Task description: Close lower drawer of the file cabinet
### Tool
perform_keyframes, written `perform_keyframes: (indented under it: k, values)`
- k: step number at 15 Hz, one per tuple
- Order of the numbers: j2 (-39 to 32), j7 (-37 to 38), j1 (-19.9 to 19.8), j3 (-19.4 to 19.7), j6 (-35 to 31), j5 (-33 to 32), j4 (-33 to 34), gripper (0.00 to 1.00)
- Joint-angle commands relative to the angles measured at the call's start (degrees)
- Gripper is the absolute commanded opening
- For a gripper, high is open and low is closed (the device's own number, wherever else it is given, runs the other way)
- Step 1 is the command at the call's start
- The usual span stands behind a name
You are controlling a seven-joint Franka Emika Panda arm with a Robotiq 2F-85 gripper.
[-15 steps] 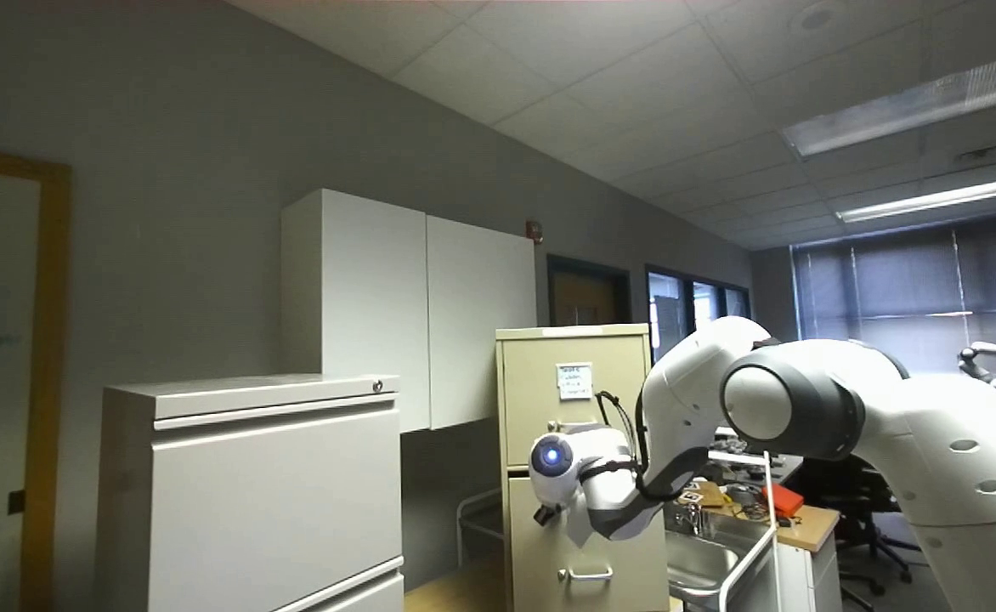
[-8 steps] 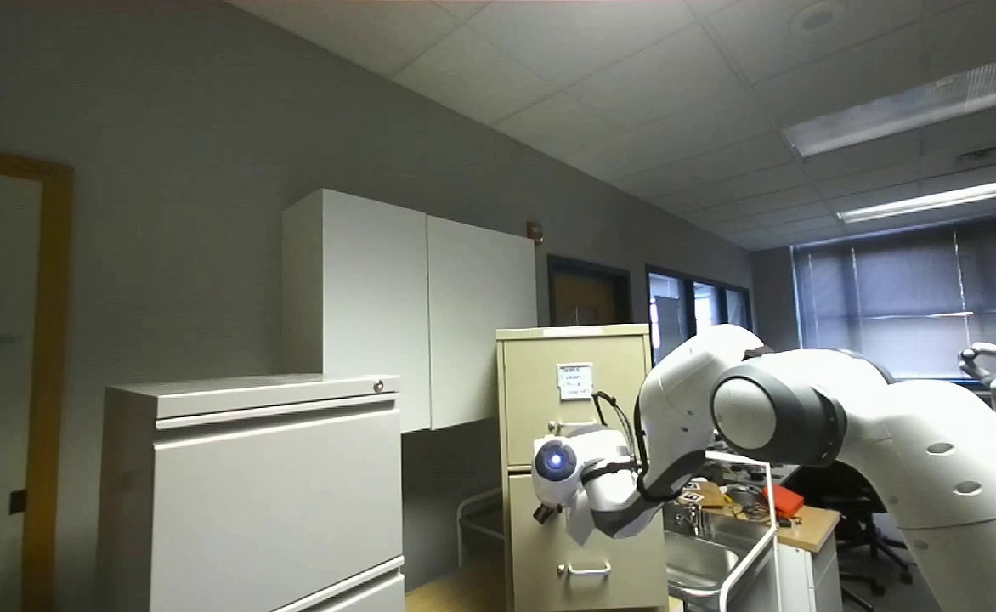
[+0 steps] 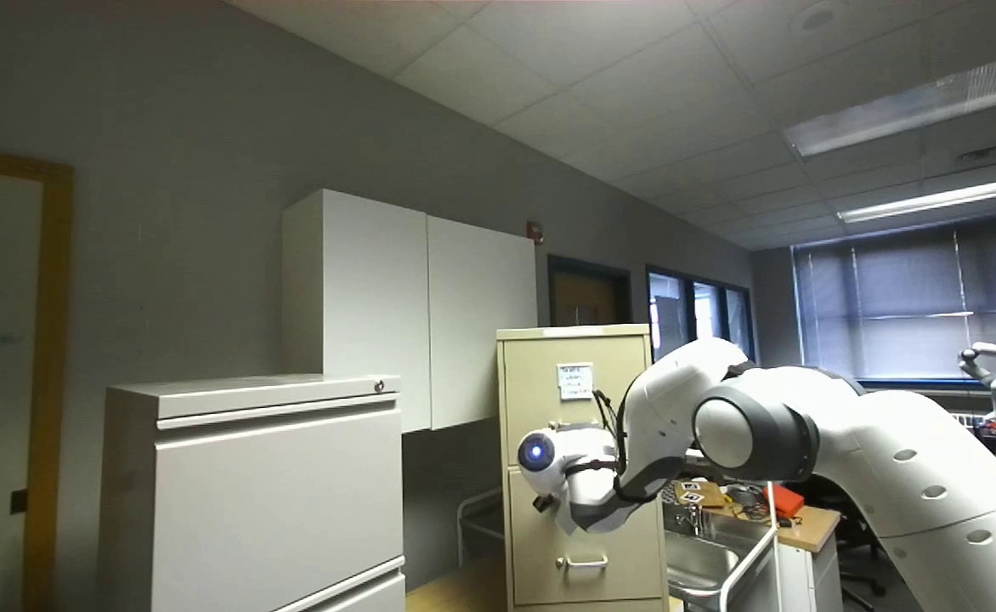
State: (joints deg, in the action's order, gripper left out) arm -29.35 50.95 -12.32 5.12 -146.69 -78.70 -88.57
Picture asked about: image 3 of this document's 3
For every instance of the file cabinet drawer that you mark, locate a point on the file cabinet drawer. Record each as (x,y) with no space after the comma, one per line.
(633,561)

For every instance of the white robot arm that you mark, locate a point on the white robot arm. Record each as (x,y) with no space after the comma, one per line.
(917,452)

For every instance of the beige metal file cabinet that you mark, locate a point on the beige metal file cabinet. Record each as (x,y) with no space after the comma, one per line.
(543,384)

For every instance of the white paper cabinet label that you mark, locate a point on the white paper cabinet label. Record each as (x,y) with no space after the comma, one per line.
(577,383)

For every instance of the white lateral file cabinet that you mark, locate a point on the white lateral file cabinet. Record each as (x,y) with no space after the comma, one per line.
(260,498)

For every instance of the dark wooden door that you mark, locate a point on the dark wooden door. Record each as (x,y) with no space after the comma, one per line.
(585,298)

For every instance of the dark interior window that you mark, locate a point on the dark interior window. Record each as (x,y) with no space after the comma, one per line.
(702,309)

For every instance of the orange box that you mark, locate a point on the orange box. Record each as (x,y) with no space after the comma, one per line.
(791,502)

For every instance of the wooden desk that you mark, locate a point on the wooden desk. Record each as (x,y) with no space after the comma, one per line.
(816,529)

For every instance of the grey window blinds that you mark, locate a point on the grey window blinds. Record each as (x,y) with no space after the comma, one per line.
(917,300)

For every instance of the small fluorescent ceiling light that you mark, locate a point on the small fluorescent ceiling light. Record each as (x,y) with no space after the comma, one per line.
(926,200)

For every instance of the large fluorescent ceiling light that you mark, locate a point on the large fluorescent ceiling light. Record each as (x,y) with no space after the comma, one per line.
(917,106)

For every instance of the white wall cabinet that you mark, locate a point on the white wall cabinet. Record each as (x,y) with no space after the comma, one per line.
(405,307)

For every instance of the white bent tube rail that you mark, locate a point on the white bent tube rail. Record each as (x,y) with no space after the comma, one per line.
(754,556)

